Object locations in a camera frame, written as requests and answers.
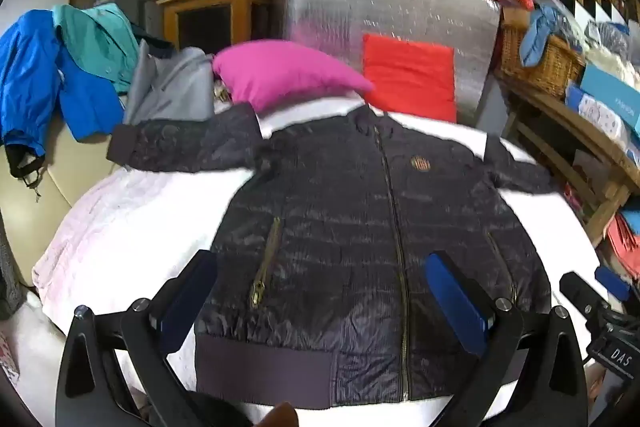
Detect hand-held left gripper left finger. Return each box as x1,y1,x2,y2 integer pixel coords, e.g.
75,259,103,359
55,249,251,427

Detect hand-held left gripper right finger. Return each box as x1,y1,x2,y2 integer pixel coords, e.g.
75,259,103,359
424,249,588,427

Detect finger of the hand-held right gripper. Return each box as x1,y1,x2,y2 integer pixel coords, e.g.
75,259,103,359
559,272,609,324
594,266,632,303

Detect black puffer jacket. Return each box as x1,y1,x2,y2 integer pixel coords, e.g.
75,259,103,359
106,103,561,410

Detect pile of folded clothes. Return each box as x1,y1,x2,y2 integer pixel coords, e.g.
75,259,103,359
560,7,640,72

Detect pink folders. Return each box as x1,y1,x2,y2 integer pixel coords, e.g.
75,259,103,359
607,212,640,278

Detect white bed sheet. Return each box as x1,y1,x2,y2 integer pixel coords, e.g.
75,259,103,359
65,94,618,427

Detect pale pink textured blanket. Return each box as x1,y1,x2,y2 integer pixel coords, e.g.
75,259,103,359
32,167,261,338

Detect wooden shelf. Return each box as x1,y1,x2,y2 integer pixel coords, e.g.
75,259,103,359
492,69,640,248

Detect blue white printed box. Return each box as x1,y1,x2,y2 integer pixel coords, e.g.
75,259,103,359
565,84,640,158

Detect beige sofa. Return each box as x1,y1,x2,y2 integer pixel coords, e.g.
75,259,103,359
0,117,131,288

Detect grey garment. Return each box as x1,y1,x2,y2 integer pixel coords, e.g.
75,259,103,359
122,38,216,128

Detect gold patterned cloth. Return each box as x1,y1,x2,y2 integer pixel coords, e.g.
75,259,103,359
212,79,236,104

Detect wicker basket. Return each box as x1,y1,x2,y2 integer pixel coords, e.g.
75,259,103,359
500,19,586,98

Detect red cushion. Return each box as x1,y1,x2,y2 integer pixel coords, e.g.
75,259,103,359
361,34,458,124

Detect magenta pillow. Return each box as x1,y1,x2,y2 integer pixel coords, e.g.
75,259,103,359
211,39,376,114

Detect light blue cloth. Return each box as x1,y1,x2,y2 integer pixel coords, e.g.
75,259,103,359
519,2,566,66

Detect blue jacket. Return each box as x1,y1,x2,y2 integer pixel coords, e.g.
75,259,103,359
0,9,126,180

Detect teal jacket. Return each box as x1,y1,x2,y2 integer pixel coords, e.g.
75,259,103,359
51,3,141,95

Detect silver foil insulation mat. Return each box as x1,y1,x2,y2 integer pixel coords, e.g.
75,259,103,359
275,0,502,128

